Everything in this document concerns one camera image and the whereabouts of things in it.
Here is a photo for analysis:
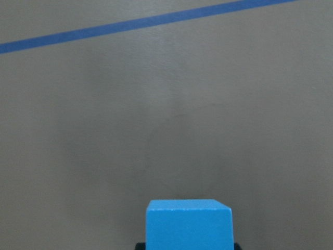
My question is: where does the blue cube block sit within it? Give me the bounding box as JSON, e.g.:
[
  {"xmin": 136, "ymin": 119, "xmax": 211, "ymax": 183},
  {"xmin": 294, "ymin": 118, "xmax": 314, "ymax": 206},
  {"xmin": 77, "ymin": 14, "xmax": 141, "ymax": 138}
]
[{"xmin": 146, "ymin": 199, "xmax": 234, "ymax": 249}]

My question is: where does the long blue tape line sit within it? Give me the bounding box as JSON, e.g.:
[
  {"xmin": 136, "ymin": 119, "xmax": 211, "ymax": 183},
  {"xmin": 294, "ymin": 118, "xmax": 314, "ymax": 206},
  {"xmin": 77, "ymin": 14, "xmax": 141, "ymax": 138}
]
[{"xmin": 1, "ymin": 0, "xmax": 286, "ymax": 54}]

